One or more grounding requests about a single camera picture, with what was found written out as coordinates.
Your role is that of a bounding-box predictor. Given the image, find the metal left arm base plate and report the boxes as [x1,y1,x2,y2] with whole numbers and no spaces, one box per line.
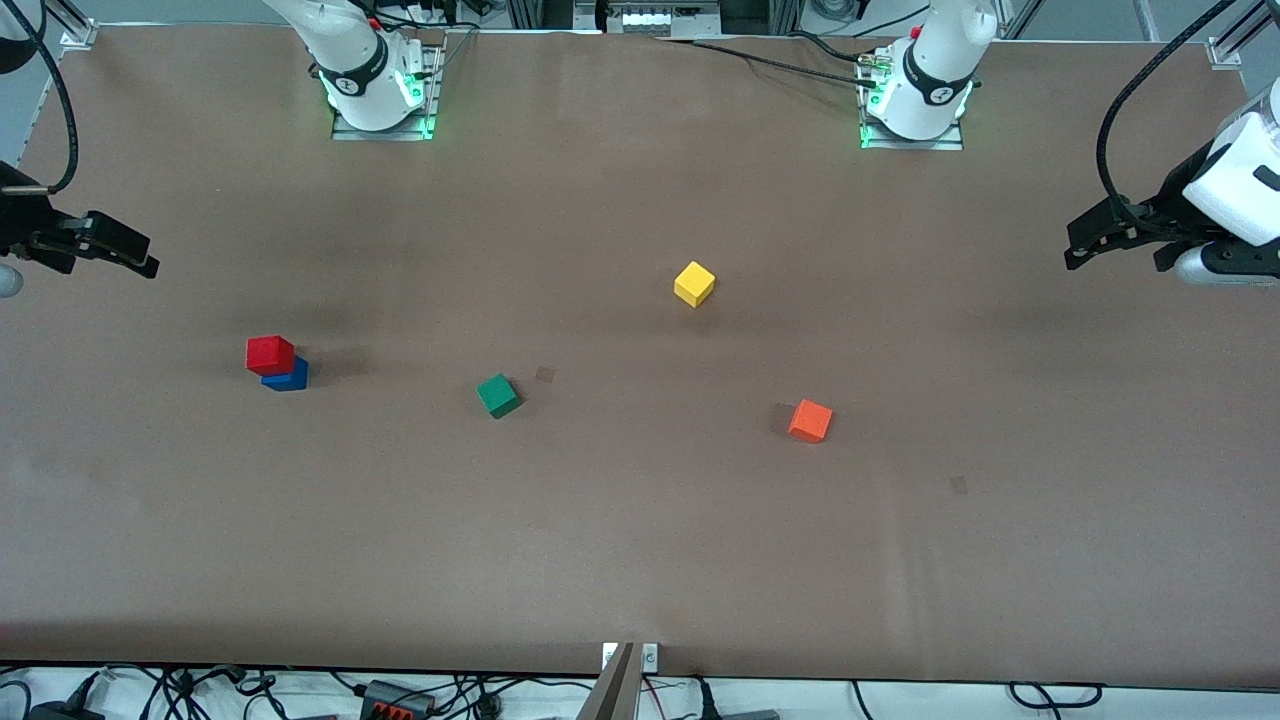
[860,118,965,152]

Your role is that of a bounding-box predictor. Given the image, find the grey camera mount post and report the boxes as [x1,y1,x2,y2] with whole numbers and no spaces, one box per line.
[575,642,641,720]

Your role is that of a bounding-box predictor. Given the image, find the orange black connector box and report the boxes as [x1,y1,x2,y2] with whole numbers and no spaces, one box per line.
[360,680,437,720]

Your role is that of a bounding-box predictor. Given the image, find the yellow wooden cube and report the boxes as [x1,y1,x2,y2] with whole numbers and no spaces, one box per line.
[673,261,717,309]

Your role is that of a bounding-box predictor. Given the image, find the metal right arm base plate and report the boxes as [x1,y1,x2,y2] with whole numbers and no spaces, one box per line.
[330,45,443,142]

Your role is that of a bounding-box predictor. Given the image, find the grey electronics box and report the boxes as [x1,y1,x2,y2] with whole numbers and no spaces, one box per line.
[605,0,723,37]

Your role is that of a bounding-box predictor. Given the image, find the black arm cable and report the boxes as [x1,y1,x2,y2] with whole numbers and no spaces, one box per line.
[0,0,81,196]
[1095,0,1241,241]

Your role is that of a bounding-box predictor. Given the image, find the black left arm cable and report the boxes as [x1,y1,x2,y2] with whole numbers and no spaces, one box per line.
[1095,0,1241,241]

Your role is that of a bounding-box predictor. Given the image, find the short black table cable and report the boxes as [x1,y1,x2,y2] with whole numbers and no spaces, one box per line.
[785,30,873,65]

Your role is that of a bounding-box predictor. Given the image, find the black looped floor cable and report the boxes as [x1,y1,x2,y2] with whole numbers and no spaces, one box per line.
[1008,682,1106,712]

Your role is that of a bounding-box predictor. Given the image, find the long black table cable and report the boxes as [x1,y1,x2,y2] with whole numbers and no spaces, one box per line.
[655,36,886,91]

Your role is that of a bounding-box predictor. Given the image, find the orange wooden cube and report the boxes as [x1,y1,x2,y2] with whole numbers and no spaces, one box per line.
[787,398,834,444]

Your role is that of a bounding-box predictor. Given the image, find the red wooden cube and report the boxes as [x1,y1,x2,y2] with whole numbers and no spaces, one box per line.
[245,335,297,378]

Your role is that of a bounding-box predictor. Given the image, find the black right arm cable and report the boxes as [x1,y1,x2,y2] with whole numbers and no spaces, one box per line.
[0,0,81,196]

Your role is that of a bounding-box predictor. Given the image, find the green wooden cube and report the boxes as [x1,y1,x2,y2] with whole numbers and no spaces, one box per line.
[476,373,522,420]

